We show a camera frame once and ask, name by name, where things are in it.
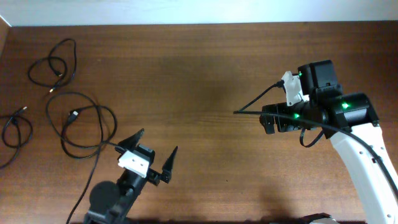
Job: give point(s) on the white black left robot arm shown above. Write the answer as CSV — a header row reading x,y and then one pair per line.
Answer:
x,y
110,202

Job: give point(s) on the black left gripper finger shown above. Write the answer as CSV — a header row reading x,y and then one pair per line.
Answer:
x,y
131,142
169,163

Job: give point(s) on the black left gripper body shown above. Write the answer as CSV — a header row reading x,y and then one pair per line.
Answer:
x,y
152,176

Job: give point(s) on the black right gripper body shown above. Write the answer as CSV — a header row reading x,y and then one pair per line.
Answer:
x,y
268,120

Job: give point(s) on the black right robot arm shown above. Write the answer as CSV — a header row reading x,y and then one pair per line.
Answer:
x,y
315,99

